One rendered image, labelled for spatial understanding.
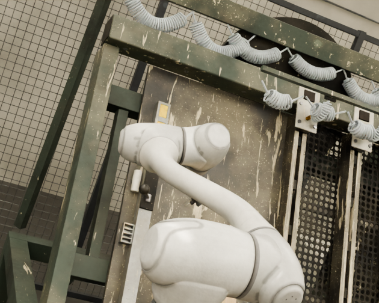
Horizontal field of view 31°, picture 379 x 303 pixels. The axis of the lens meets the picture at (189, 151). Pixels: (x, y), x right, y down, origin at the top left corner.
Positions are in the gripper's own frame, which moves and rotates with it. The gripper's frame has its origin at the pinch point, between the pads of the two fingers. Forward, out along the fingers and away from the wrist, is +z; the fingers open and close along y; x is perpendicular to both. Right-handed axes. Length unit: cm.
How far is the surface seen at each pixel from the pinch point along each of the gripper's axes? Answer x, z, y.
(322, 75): -130, 72, 12
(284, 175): -58, 40, -17
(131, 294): 22.1, 34.4, -18.8
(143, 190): 1.9, 19.9, 6.6
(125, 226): 9.4, 35.5, 1.6
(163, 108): -28, 30, 29
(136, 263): 14.3, 33.6, -11.1
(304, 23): -130, 59, 36
